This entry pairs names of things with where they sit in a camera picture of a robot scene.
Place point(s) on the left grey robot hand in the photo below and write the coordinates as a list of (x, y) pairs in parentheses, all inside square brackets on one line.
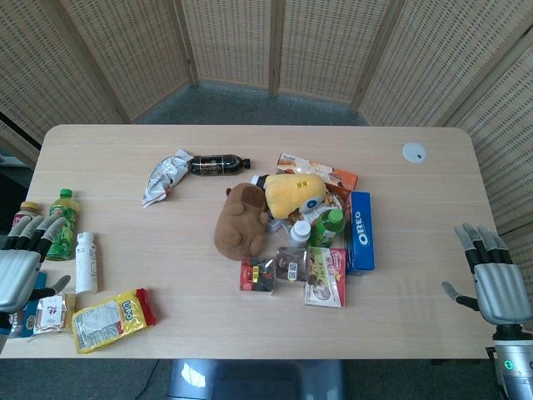
[(18, 279)]

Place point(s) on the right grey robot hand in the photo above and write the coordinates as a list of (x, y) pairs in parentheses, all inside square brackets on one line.
[(501, 291)]

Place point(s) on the brown plush toy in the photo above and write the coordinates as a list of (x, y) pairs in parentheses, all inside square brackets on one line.
[(239, 221)]

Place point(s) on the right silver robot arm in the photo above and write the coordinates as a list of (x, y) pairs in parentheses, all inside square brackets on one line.
[(514, 366)]

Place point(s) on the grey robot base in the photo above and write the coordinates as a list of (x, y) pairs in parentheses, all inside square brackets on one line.
[(258, 381)]

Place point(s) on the blue carton box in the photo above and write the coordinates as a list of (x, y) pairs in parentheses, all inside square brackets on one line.
[(35, 287)]

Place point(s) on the clear wrapped pastry pack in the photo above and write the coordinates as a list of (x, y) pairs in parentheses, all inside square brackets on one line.
[(52, 314)]

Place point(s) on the brown cap drink bottle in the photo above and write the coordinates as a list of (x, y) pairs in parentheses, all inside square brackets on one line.
[(26, 212)]

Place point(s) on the tall white bottle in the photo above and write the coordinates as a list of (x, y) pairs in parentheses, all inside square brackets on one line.
[(86, 262)]

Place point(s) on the green tea bottle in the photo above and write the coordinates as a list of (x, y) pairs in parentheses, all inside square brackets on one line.
[(63, 225), (329, 231)]

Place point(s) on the black background object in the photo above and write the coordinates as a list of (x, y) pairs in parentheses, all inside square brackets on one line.
[(10, 183)]

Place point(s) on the yellow red snack bag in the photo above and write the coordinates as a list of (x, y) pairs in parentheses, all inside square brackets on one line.
[(110, 318)]

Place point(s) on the blue Oreo box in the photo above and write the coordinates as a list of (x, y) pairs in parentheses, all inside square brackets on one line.
[(361, 233)]

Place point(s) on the white round sticker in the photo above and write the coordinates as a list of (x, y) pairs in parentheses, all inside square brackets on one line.
[(414, 153)]

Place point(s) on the red white cookie box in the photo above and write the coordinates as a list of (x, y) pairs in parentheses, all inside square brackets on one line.
[(327, 279)]

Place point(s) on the crumpled silver snack bag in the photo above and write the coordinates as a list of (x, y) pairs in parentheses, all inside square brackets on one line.
[(164, 177)]

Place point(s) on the clear bag of nuts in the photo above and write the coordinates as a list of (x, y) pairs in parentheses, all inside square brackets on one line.
[(333, 202)]

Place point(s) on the orange snack box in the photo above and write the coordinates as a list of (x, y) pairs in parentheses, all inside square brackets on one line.
[(333, 171)]

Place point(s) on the small white pill bottle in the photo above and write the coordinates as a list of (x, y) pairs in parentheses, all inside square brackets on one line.
[(300, 234)]

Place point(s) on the clear box brown cookies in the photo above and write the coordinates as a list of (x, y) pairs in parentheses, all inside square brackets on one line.
[(291, 264)]

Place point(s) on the dark cola bottle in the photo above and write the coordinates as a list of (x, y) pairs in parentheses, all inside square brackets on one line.
[(214, 165)]

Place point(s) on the yellow plush toy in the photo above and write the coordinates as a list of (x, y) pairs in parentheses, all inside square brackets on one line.
[(291, 191)]

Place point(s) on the small pale purple box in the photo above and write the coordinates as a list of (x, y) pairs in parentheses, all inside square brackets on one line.
[(275, 226)]

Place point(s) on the clear box red black pieces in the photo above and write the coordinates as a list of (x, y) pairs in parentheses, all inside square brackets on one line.
[(256, 275)]

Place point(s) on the woven folding screen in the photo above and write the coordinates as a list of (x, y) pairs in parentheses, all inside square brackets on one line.
[(233, 41)]

